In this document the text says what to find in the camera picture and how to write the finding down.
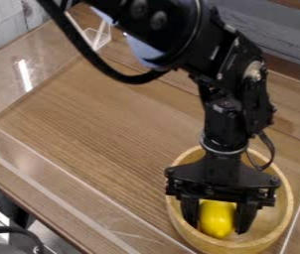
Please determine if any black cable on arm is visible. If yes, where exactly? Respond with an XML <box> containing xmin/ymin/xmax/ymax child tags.
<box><xmin>35</xmin><ymin>0</ymin><xmax>198</xmax><ymax>85</ymax></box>

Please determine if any brown wooden bowl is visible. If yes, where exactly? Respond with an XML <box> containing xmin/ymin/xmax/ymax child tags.
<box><xmin>164</xmin><ymin>145</ymin><xmax>295</xmax><ymax>254</ymax></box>

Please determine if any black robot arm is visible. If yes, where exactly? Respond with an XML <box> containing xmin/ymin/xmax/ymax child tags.
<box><xmin>83</xmin><ymin>0</ymin><xmax>282</xmax><ymax>234</ymax></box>

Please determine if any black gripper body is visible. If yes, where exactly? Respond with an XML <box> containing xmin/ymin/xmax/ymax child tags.
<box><xmin>165</xmin><ymin>133</ymin><xmax>282</xmax><ymax>207</ymax></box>

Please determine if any yellow lemon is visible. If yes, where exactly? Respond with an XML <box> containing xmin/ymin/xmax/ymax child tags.
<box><xmin>200</xmin><ymin>199</ymin><xmax>236</xmax><ymax>239</ymax></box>

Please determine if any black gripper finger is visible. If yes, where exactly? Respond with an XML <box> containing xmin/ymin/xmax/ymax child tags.
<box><xmin>235</xmin><ymin>202</ymin><xmax>257</xmax><ymax>234</ymax></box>
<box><xmin>181</xmin><ymin>196</ymin><xmax>200</xmax><ymax>228</ymax></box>

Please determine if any black cable lower left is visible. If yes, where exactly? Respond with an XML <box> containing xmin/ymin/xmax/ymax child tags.
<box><xmin>0</xmin><ymin>225</ymin><xmax>46</xmax><ymax>254</ymax></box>

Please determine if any clear acrylic corner bracket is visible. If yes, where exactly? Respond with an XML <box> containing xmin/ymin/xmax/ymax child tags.
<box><xmin>66</xmin><ymin>12</ymin><xmax>111</xmax><ymax>52</ymax></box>

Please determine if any black metal bracket with screw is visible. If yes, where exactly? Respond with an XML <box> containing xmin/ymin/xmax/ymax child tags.
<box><xmin>23</xmin><ymin>232</ymin><xmax>58</xmax><ymax>254</ymax></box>

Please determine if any clear acrylic tray wall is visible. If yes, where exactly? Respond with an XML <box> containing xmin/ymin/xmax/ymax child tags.
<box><xmin>0</xmin><ymin>24</ymin><xmax>300</xmax><ymax>254</ymax></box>

